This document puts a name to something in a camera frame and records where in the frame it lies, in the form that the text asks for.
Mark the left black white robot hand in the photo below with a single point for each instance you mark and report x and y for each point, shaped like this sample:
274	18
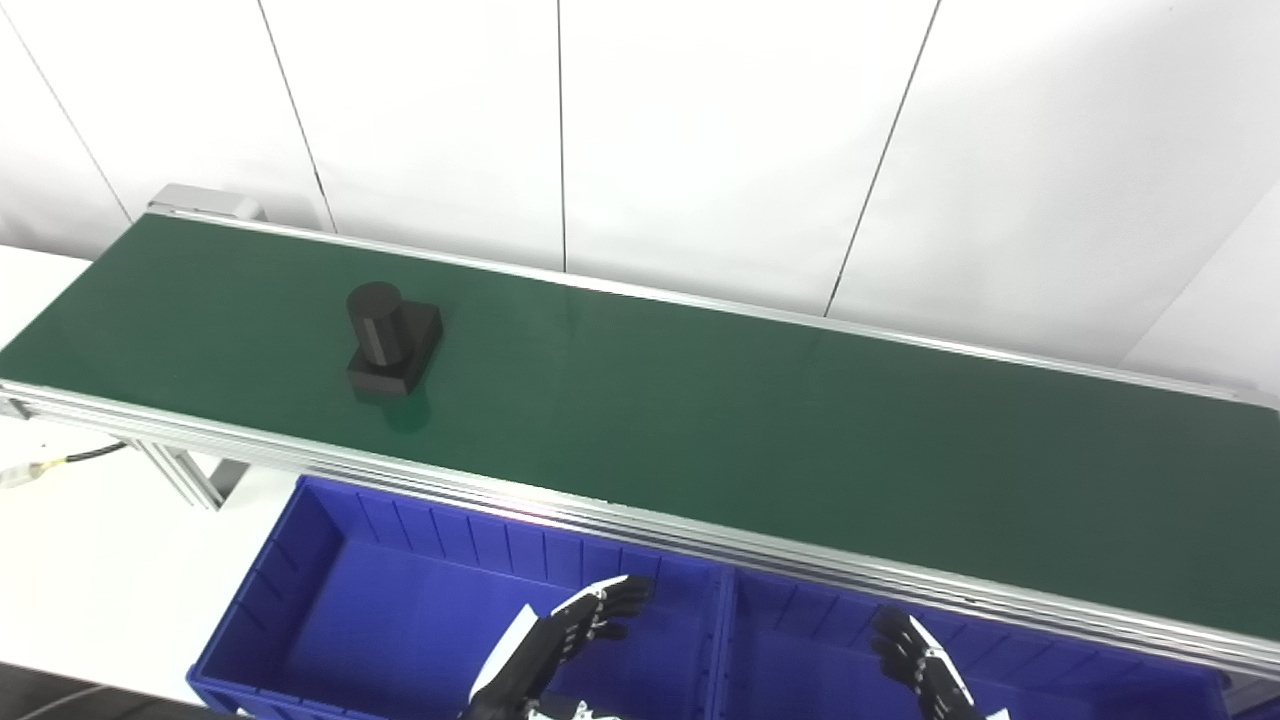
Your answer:
545	640

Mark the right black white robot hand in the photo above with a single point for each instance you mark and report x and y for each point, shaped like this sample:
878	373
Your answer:
925	665

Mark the black cylinder part square base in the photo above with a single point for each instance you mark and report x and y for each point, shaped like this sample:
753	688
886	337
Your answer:
385	335

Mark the blue plastic bin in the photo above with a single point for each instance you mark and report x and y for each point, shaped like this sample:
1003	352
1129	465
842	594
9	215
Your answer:
800	660
390	620

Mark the green conveyor belt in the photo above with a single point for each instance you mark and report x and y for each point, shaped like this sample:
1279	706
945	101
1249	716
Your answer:
650	520
700	420

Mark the aluminium conveyor leg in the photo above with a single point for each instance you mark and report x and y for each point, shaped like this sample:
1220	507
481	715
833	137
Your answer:
185	475

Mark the grey conveyor end housing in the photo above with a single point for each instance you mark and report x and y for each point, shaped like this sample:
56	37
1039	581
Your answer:
205	200

